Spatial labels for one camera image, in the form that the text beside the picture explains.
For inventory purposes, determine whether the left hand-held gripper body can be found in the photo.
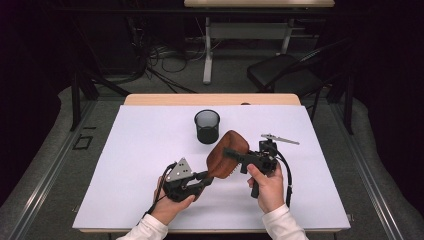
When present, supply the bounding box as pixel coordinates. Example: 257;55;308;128
162;157;204;203

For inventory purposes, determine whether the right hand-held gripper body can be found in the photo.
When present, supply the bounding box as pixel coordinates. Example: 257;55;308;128
247;133;300;199

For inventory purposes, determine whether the wooden hairbrush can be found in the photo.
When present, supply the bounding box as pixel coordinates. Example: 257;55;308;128
205;129;250;180

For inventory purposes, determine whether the black mesh pen cup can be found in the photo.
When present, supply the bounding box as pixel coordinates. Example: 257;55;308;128
194;109;221;145

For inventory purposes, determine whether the person's left hand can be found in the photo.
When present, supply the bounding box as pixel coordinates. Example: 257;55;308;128
151;178;196;226

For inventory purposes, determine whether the person's right hand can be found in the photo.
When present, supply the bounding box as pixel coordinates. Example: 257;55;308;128
247;163;285;214

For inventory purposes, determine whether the white table mat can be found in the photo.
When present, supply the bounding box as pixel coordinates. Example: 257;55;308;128
72;104;351;231

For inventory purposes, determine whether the black folding chair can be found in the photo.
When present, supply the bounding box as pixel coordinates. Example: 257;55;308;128
247;38;354;113

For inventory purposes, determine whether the white-legged desk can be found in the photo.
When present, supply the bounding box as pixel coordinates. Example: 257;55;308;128
183;0;336;85

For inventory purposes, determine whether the black metal stand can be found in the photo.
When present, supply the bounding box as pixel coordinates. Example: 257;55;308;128
68;16;131;132

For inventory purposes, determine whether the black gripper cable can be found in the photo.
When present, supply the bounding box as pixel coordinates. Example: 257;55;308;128
138;162;178;225
270;148;294;208

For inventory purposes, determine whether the metal floor rail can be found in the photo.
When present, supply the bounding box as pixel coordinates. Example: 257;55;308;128
329;103;404;240
9;99;98;240

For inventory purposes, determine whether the bundle of floor cables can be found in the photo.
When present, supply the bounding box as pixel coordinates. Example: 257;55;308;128
133;33;208;94

